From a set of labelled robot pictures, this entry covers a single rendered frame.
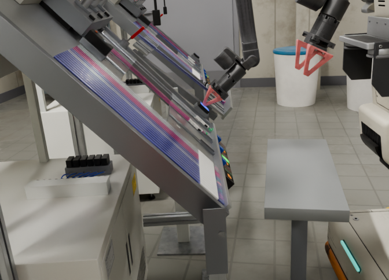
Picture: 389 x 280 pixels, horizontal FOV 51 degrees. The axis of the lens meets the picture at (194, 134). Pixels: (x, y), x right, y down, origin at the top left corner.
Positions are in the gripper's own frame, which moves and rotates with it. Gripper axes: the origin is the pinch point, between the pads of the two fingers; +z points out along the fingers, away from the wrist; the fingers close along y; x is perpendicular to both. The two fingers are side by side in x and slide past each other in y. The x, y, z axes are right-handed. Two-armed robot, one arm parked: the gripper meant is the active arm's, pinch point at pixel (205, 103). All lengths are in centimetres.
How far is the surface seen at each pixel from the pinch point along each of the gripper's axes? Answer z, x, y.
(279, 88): -23, 108, -281
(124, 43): 3.1, -37.4, 5.5
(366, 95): -77, 159, -232
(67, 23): 4, -51, 38
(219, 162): 2.6, 6.1, 43.2
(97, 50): 3, -41, 40
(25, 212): 54, -25, 45
